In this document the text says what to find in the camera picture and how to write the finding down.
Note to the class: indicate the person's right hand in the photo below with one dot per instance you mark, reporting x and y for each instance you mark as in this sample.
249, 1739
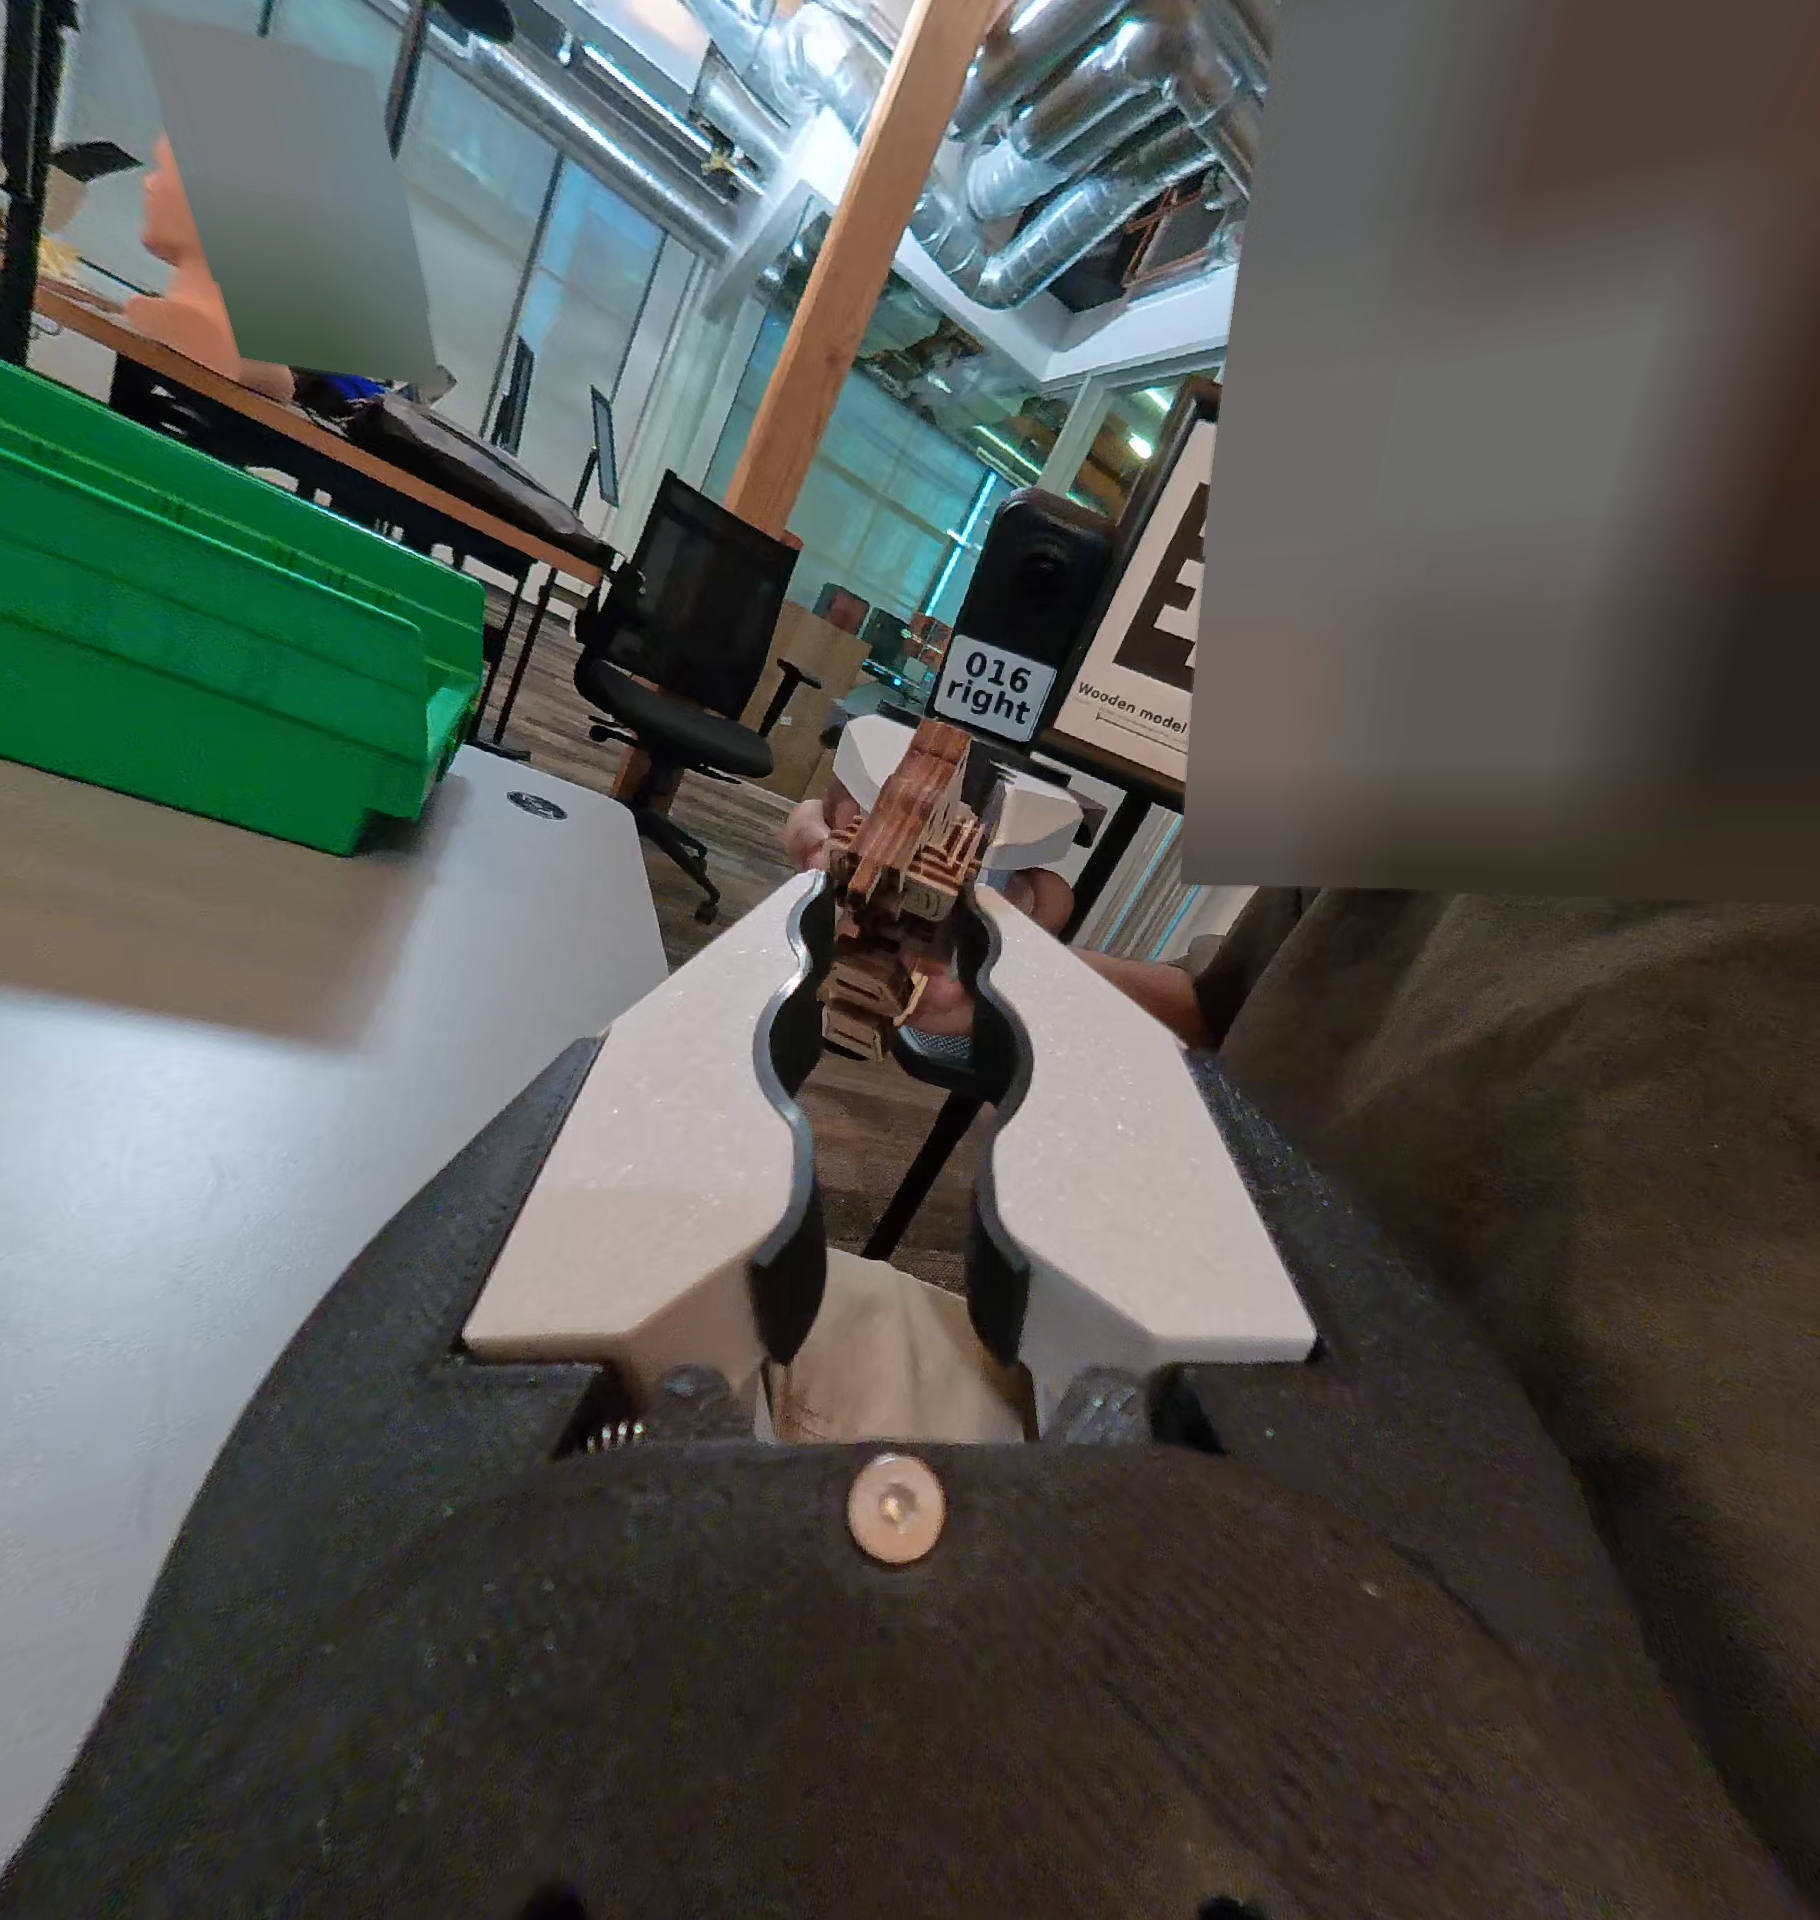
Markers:
1039, 900

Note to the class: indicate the olive green shirt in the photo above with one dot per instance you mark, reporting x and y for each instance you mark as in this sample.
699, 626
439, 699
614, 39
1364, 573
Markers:
1601, 1199

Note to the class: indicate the silver ventilation duct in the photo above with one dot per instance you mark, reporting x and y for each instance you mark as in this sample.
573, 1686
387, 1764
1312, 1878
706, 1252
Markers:
1091, 196

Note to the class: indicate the wooden puzzle model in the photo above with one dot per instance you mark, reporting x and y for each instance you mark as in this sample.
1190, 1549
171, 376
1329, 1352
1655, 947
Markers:
897, 870

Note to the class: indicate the cardboard box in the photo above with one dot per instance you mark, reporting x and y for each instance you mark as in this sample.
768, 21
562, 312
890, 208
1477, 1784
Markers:
835, 660

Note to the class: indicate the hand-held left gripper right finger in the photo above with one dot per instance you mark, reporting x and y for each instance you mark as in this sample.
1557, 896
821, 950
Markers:
1150, 1199

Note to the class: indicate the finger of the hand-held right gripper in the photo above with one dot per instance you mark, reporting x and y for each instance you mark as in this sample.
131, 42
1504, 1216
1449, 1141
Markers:
1033, 817
873, 766

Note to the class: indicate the long wooden workbench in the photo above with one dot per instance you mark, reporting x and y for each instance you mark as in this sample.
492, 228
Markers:
446, 503

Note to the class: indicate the green plastic bin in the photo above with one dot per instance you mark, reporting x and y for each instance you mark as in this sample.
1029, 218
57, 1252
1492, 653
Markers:
175, 676

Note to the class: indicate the mannequin head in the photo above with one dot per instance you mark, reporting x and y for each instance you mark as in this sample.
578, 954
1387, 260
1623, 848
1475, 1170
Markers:
175, 254

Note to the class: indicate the oval desk badge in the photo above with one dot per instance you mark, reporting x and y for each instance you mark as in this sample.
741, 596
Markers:
538, 807

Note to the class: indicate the white framed sign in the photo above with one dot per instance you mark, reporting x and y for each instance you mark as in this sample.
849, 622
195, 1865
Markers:
1135, 630

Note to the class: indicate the tall black pole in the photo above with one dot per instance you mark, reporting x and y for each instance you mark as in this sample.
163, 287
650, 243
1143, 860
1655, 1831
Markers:
27, 181

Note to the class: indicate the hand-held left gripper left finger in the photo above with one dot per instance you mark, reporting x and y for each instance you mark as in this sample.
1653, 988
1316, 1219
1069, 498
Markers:
641, 1185

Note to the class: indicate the black office chair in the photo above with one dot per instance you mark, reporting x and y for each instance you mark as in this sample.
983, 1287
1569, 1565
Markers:
708, 600

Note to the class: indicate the wooden support beam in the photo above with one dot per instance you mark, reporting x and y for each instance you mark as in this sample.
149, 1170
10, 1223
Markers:
851, 300

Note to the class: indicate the beige trousers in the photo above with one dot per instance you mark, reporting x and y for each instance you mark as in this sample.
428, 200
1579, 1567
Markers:
897, 1350

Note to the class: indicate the black case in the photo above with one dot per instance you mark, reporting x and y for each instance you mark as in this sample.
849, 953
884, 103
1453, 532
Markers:
460, 451

